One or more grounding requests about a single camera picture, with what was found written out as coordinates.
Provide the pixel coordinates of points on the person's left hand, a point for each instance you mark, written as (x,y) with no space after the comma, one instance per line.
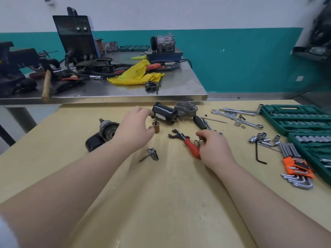
(132,131)

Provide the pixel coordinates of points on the person's right hand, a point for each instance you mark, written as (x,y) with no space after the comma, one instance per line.
(216,149)

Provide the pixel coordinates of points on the person's left thumb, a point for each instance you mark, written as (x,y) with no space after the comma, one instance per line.
(148,129)

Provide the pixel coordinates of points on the person's right thumb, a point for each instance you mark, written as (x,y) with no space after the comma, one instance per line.
(203,146)

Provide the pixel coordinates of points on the person's left forearm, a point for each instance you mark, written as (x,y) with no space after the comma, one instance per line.
(64,193)

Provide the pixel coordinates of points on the person's right forearm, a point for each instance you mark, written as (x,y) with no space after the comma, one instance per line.
(263,206)

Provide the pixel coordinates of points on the small brown bushing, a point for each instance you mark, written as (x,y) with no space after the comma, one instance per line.
(156,127)

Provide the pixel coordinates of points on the black cylindrical motor body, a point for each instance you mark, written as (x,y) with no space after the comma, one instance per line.
(163,112)

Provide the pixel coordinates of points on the bundle of long steel bolts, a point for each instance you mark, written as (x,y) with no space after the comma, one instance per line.
(152,153)

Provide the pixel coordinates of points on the thin steel rod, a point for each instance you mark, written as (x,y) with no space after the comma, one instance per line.
(214,120)

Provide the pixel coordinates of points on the chrome socket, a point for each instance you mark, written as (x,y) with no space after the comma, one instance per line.
(238,123)
(277,138)
(268,140)
(260,135)
(253,139)

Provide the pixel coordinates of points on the grey cast metal housing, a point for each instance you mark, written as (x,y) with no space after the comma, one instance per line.
(187,107)

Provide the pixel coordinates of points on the flat steel washer disc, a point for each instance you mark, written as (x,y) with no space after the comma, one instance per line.
(232,114)

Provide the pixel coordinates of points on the black clamp piece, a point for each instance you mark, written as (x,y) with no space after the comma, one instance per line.
(150,85)

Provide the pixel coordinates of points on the slim dark screwdriver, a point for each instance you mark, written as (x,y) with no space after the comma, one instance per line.
(159,85)

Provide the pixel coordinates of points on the long chrome combination wrench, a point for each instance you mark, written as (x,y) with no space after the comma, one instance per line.
(243,121)

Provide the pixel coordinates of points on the black motor armature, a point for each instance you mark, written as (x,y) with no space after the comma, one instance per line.
(100,135)

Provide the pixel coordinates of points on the small black bolt piece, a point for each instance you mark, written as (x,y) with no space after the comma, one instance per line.
(242,117)

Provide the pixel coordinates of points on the short chrome wrench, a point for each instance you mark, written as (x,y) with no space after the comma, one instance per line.
(238,111)

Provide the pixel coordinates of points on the steel workbench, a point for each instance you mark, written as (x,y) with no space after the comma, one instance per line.
(181,85)

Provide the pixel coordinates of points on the black hex key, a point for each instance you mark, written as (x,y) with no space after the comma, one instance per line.
(259,154)

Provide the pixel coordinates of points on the yellow cloth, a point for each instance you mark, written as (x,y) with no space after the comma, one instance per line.
(134,73)

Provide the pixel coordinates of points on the chrome extension bar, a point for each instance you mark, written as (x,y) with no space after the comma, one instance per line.
(269,145)

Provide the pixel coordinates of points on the short chrome socket adapter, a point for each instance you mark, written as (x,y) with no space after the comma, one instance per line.
(96,77)

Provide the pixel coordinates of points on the blue metal box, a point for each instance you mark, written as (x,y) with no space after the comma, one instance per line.
(165,55)

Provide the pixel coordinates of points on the small green tool case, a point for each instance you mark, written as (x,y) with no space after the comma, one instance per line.
(134,47)

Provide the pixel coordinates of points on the silver compressor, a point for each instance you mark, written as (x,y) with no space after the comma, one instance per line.
(163,43)

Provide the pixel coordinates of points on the hex key set orange holder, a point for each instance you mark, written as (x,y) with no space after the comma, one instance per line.
(296,165)

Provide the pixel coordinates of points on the green socket set case lid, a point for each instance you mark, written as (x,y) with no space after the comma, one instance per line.
(294,118)

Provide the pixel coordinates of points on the green socket set case tray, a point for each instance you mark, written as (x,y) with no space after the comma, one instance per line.
(313,152)

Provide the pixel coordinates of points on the black welding machine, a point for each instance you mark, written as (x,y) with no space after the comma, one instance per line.
(76,34)

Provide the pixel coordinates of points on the black bench vise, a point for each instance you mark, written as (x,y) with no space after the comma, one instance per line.
(14,67)

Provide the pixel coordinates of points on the dark machine on shelf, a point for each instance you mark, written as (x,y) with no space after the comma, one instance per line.
(316,33)

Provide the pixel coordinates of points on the white sleeve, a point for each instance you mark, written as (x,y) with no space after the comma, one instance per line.
(6,232)

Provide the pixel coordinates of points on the white wall outlet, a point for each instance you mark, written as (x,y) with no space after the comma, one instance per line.
(299,78)

